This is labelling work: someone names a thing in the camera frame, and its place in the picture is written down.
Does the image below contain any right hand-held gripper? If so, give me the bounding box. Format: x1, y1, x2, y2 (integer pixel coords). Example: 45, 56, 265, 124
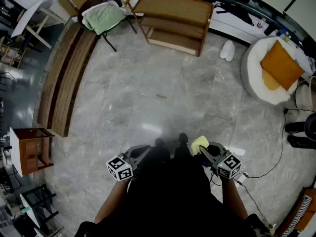
198, 141, 242, 180

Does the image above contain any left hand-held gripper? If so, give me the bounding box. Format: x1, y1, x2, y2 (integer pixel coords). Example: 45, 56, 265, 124
106, 144, 152, 182

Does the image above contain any yellow cloth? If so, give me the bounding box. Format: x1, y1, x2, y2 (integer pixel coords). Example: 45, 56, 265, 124
191, 135, 210, 156

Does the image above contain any wooden shelf table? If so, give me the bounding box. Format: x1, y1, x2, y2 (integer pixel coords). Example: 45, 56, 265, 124
122, 0, 215, 57

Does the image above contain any person's left forearm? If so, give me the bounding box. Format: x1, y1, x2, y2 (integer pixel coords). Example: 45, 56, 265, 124
94, 179, 129, 224

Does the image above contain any person's right forearm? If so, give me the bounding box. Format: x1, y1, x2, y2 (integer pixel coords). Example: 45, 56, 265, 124
220, 176, 248, 221

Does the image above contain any small wooden side cabinet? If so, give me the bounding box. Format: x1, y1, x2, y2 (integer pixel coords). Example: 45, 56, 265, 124
9, 126, 55, 177

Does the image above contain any white power strip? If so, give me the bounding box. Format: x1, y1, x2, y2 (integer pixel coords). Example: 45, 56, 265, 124
233, 171, 249, 189

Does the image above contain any person in dark shirt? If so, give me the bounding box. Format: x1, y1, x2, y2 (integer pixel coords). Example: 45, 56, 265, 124
74, 142, 275, 237

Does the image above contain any yellow cushion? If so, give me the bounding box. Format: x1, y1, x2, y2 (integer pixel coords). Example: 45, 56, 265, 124
261, 68, 282, 91

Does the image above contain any white round pouf sofa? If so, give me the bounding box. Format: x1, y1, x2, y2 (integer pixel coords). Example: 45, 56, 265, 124
240, 36, 301, 106

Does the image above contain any dark round stool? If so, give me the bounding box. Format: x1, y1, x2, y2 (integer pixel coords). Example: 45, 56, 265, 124
304, 113, 316, 142

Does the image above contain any striped cushion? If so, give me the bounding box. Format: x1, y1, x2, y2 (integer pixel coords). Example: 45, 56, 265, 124
283, 195, 313, 237

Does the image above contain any long wooden platform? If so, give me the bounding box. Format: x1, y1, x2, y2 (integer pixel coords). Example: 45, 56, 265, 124
37, 22, 99, 138

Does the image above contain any black metal rack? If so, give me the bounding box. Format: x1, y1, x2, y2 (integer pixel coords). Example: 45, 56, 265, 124
19, 183, 61, 234

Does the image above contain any white round bin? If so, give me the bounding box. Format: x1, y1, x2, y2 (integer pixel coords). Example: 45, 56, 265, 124
295, 76, 316, 111

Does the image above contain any orange wooden bench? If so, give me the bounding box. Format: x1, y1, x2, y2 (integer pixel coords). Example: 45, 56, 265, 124
276, 187, 316, 237

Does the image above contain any orange cushion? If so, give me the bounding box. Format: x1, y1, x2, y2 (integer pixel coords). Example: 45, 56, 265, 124
260, 39, 306, 91

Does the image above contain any black cup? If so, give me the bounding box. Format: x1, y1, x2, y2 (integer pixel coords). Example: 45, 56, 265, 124
263, 23, 277, 37

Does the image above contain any clear bottle red label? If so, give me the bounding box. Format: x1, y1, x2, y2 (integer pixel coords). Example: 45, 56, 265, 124
256, 17, 269, 29

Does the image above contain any green knitted blanket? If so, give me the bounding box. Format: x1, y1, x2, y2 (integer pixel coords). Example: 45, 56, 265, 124
81, 1, 127, 36

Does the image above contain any white board table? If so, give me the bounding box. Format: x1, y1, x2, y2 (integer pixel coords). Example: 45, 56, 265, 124
10, 0, 66, 49

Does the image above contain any black floor cable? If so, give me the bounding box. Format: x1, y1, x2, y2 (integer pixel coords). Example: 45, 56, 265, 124
243, 107, 288, 180

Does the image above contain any black strap bag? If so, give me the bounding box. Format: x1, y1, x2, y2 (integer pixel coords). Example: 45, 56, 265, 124
215, 0, 255, 26

